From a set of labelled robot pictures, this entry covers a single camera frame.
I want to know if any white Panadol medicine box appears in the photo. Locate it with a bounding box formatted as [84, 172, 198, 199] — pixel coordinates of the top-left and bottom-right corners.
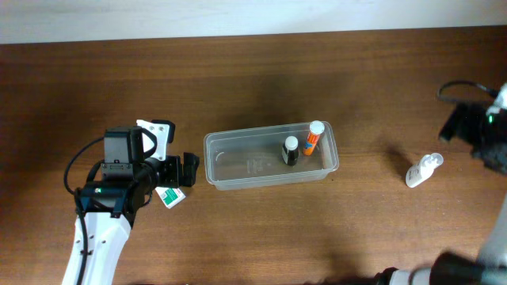
[155, 187, 186, 209]

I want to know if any white spray bottle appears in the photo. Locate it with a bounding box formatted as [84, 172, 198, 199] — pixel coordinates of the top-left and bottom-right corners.
[406, 153, 444, 188]

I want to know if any dark bottle with white cap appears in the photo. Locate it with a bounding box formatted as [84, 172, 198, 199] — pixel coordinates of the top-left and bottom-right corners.
[282, 136, 299, 166]

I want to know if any orange tube with white cap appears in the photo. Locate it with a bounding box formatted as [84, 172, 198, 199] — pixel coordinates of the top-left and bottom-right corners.
[303, 120, 325, 156]

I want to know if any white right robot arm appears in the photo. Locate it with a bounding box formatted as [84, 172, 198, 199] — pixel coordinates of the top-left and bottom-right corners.
[362, 80, 506, 285]

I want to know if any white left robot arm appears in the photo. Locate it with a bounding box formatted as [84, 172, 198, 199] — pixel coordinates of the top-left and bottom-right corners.
[63, 120, 200, 284]

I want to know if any clear plastic container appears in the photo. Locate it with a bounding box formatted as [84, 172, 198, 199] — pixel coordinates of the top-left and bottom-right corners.
[204, 121, 339, 191]

